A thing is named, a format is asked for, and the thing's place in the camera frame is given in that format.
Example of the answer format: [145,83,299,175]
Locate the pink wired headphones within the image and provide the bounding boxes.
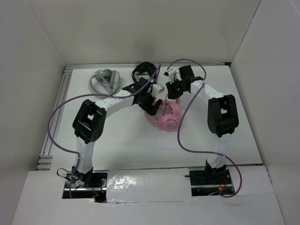
[144,95,181,131]

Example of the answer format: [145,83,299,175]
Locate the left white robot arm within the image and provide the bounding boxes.
[72,78,164,187]

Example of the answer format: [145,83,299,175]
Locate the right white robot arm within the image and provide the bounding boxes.
[164,65,239,184]

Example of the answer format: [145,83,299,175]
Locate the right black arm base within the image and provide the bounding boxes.
[184,162,235,197]

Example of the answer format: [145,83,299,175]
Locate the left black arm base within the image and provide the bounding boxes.
[56,168,108,203]

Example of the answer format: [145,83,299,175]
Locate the grey white headphones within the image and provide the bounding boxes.
[88,69,120,95]

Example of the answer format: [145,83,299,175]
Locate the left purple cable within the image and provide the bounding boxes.
[47,63,162,200]

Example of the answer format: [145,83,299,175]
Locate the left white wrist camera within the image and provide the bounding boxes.
[150,83,165,98]

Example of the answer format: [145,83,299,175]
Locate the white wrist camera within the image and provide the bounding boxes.
[150,83,165,98]
[164,67,177,84]

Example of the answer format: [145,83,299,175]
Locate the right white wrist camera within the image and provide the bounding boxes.
[164,67,177,84]

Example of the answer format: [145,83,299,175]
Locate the black wired headphones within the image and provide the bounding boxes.
[131,61,157,83]

